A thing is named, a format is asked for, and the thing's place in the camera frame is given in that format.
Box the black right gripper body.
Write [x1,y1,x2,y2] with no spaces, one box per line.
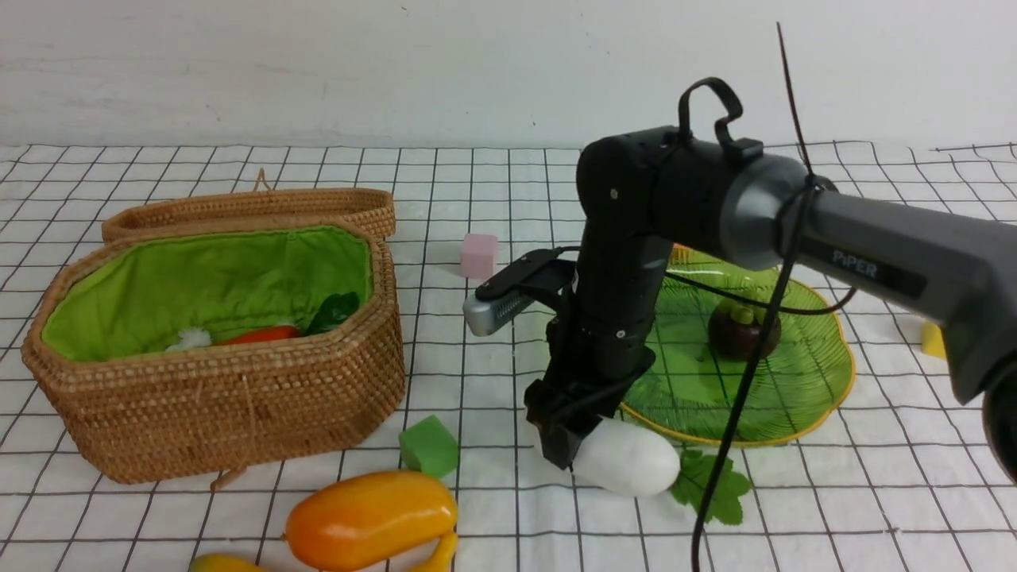
[524,316,656,470]

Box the white radish with leaves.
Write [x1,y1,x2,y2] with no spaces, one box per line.
[570,419,717,513]

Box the dark purple mangosteen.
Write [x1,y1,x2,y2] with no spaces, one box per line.
[707,303,783,362]

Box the orange carrot with leaves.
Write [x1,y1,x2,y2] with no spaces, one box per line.
[215,291,361,346]

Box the orange mango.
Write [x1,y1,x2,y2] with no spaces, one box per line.
[284,470,458,571]

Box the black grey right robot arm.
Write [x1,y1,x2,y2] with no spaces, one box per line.
[524,127,1016,477]

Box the green glass leaf plate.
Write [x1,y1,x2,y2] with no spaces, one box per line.
[620,246,855,446]

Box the pink foam cube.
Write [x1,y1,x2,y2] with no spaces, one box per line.
[460,233,499,281]

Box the green foam cube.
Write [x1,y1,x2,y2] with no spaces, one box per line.
[397,415,460,479]

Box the woven rattan basket lid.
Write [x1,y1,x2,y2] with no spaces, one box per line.
[102,170,396,243]

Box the yellow foam cube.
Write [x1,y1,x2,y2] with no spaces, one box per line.
[920,321,945,361]

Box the woven rattan basket green lining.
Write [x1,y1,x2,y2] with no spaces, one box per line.
[21,217,406,484]

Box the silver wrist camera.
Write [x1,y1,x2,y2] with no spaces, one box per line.
[462,288,536,337]

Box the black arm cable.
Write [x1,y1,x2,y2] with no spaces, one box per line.
[666,22,859,572]

